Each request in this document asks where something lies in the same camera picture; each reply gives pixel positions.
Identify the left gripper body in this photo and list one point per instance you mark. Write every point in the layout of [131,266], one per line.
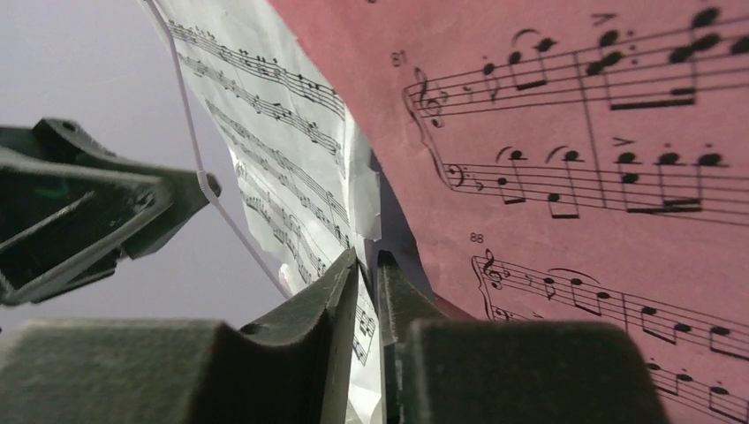
[71,210]

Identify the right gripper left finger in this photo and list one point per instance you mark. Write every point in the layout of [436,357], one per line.
[292,365]

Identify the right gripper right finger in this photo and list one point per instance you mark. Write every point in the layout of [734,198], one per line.
[441,370]

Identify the white sheet music page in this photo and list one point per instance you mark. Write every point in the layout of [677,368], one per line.
[302,163]

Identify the pink sheet music page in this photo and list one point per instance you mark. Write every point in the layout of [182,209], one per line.
[567,160]

